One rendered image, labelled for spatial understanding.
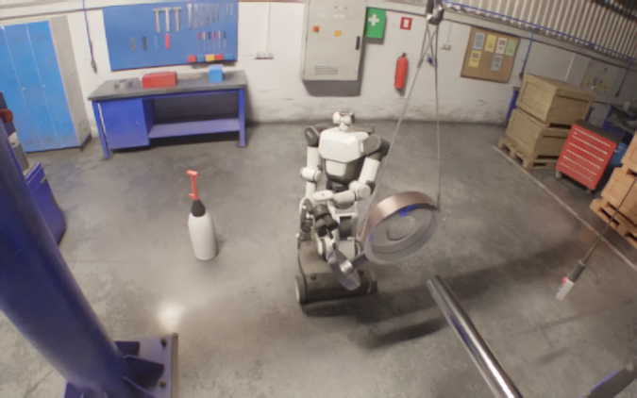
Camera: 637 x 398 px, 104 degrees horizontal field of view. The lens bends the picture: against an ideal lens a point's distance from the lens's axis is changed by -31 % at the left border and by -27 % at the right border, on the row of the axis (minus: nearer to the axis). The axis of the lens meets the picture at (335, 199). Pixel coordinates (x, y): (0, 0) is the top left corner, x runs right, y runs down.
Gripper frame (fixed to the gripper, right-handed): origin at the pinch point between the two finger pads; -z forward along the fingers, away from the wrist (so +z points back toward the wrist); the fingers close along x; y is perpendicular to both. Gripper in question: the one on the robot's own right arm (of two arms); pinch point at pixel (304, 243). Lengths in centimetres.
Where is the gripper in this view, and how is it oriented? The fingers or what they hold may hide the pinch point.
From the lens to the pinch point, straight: 238.2
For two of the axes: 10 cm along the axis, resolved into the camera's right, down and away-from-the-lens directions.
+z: 1.6, -9.6, -2.4
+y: 8.4, 2.6, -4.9
